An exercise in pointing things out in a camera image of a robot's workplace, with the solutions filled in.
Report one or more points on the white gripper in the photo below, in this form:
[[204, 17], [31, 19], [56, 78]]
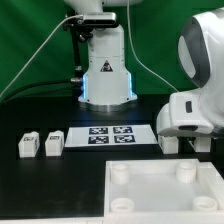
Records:
[[182, 117]]

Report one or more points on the white square table top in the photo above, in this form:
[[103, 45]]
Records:
[[173, 191]]

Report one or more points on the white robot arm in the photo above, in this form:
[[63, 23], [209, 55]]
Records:
[[107, 83]]

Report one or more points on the white sheet with tag markers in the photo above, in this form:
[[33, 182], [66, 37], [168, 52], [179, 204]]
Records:
[[110, 135]]

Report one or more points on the black camera stand pole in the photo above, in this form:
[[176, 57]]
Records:
[[77, 80]]

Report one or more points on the black camera on stand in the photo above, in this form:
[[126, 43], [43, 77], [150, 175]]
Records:
[[84, 24]]

